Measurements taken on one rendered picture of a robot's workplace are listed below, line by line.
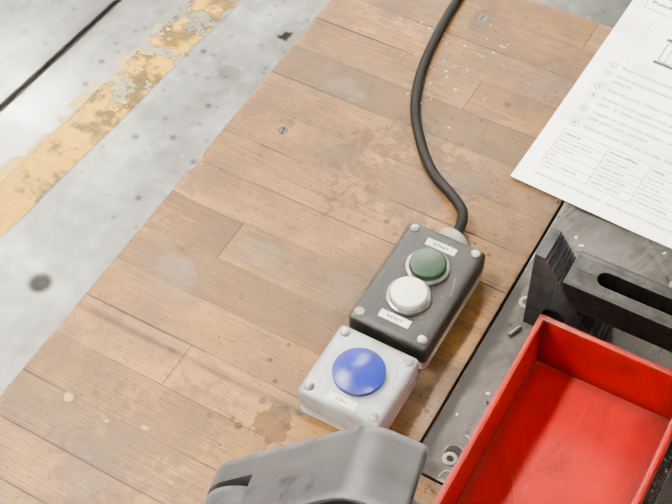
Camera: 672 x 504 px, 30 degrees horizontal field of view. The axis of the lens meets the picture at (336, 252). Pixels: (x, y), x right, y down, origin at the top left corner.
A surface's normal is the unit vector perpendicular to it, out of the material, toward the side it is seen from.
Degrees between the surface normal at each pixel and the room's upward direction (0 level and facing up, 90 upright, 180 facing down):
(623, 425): 0
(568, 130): 1
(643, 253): 0
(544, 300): 90
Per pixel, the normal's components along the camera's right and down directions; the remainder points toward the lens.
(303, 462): -0.71, -0.58
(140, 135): -0.02, -0.60
